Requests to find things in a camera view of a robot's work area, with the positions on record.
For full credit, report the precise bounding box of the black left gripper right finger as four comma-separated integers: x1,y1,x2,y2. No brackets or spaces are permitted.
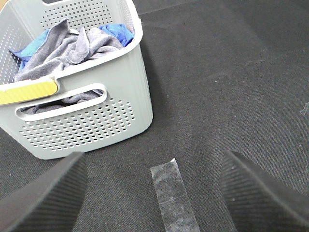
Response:
220,150,309,232

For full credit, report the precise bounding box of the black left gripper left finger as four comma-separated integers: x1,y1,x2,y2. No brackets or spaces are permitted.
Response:
0,152,87,232

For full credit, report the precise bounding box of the grey towel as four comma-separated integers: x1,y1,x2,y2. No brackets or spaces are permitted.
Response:
14,18,124,116

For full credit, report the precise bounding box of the blue towel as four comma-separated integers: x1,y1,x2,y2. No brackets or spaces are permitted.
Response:
10,24,134,71

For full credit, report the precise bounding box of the middle clear tape strip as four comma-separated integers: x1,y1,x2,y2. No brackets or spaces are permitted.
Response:
150,159,200,232

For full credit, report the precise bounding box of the clear tape strip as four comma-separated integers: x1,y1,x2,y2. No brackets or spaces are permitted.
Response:
300,102,309,118
150,159,200,232

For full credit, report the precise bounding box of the right clear tape strip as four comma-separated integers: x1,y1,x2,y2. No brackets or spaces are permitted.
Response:
300,102,309,118

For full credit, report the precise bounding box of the grey perforated laundry basket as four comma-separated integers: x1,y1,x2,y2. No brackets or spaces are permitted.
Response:
0,0,153,160

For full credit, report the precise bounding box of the black table cloth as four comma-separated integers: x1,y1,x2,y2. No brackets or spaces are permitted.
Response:
0,0,309,232

